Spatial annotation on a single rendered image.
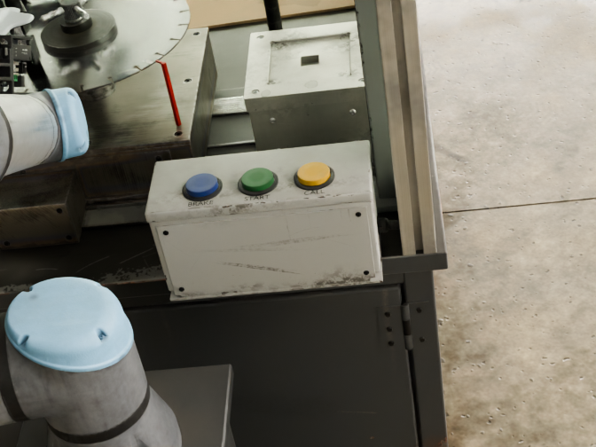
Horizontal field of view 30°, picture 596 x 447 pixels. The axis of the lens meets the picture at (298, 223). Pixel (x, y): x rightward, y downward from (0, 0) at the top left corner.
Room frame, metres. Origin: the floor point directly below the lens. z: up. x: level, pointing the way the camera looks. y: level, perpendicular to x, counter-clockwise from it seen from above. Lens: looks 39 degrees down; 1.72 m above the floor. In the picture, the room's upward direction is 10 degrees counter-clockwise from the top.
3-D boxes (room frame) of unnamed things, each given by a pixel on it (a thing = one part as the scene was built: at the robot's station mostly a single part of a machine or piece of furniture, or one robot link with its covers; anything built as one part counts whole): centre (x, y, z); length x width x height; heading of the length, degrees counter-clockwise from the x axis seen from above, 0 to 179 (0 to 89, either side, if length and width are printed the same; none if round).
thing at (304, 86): (1.38, -0.06, 0.82); 0.18 x 0.18 x 0.15; 82
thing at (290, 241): (1.12, 0.04, 0.82); 0.28 x 0.11 x 0.15; 82
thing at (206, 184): (1.12, 0.11, 0.90); 0.04 x 0.04 x 0.02
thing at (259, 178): (1.11, 0.04, 0.90); 0.04 x 0.04 x 0.02
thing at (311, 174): (1.10, -0.03, 0.90); 0.04 x 0.04 x 0.02
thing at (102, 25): (1.48, 0.27, 0.96); 0.11 x 0.11 x 0.03
